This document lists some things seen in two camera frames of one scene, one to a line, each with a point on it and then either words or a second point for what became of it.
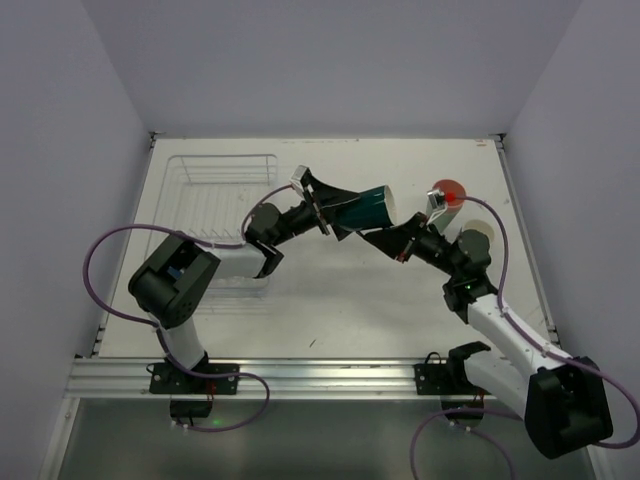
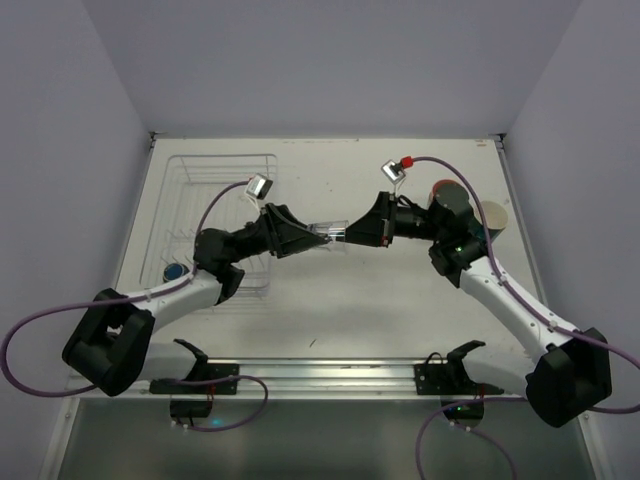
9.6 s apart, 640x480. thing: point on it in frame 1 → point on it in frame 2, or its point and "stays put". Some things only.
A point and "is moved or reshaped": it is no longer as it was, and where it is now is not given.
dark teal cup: [374, 208] is moved or reshaped
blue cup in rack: [175, 273] stays put
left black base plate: [170, 378] stays put
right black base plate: [437, 379] stays put
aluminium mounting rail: [101, 378] stays put
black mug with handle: [472, 241] is moved or reshaped
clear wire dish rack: [210, 198] stays put
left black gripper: [316, 209] → [273, 230]
